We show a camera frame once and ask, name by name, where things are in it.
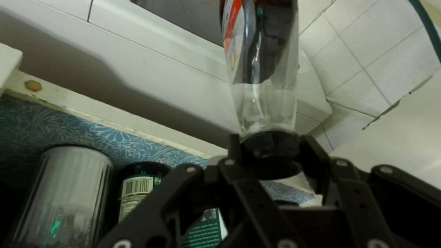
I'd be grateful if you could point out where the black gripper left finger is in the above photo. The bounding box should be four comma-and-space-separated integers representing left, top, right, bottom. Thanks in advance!
98, 160, 295, 248

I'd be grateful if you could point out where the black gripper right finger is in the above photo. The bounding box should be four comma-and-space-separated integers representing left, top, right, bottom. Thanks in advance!
298, 136, 441, 248

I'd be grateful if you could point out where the clear plastic container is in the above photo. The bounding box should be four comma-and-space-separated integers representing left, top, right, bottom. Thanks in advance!
219, 0, 299, 136

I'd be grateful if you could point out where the green labelled spice bottle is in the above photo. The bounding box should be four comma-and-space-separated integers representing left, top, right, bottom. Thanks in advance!
117, 161, 171, 222

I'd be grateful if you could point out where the clear glass jar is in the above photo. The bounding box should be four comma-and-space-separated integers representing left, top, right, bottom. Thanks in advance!
6, 146, 113, 248

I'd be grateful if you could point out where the white microwave oven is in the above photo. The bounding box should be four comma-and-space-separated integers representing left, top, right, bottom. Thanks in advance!
0, 0, 331, 146

